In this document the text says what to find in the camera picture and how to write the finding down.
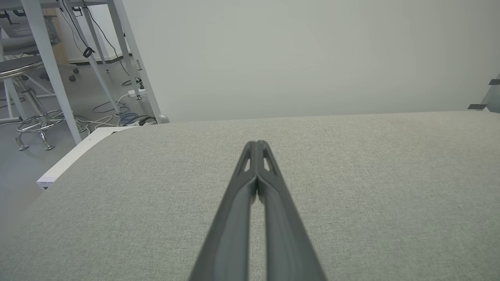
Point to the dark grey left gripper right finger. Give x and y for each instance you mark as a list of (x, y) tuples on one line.
[(285, 234)]

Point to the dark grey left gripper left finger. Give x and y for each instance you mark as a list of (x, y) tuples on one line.
[(230, 234)]

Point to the white power strip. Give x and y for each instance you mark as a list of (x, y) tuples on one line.
[(136, 93)]

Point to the white box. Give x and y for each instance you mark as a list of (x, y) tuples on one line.
[(74, 156)]

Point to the grey metal stand leg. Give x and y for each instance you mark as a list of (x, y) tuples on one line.
[(493, 97)]

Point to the grey stool with chrome base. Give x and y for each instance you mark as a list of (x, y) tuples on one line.
[(19, 66)]

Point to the grey office chair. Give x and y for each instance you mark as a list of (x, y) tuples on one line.
[(23, 43)]

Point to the white metal desk frame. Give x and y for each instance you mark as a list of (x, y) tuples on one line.
[(45, 58)]

